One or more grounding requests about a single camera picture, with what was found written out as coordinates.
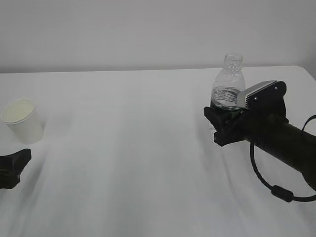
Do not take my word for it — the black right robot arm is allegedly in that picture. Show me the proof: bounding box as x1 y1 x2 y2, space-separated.
204 80 316 189

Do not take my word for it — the black right camera cable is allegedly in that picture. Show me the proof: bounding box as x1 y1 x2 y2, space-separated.
249 115 316 203

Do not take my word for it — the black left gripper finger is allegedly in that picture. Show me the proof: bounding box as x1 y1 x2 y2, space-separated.
0 148 31 189

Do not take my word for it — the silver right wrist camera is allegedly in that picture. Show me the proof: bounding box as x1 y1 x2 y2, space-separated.
237 80 277 109

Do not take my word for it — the clear green-label water bottle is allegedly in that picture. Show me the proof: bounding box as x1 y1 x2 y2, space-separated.
210 52 245 111

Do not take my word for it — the white paper cup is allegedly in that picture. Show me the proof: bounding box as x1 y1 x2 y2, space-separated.
0 98 43 145

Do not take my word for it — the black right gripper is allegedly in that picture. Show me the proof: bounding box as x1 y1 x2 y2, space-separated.
204 81 289 146

